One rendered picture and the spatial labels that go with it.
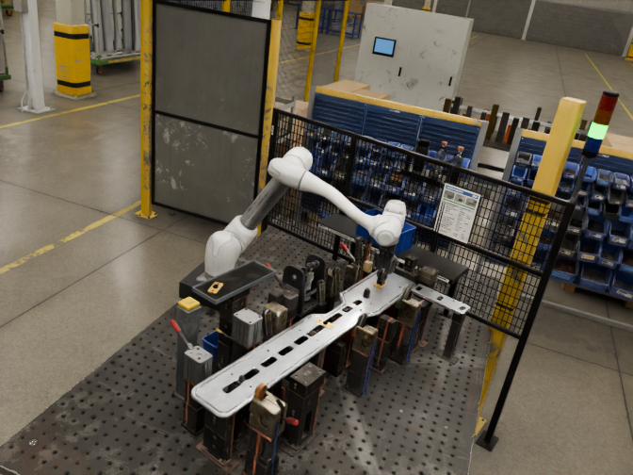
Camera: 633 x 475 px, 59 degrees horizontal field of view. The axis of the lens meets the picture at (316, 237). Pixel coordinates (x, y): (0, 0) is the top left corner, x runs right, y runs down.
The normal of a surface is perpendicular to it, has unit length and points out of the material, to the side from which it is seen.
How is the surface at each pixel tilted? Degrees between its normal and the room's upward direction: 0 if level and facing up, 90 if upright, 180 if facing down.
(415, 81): 90
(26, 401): 0
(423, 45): 90
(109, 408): 0
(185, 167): 91
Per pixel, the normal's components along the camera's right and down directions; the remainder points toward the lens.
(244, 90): -0.35, 0.38
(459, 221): -0.59, 0.28
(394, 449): 0.13, -0.89
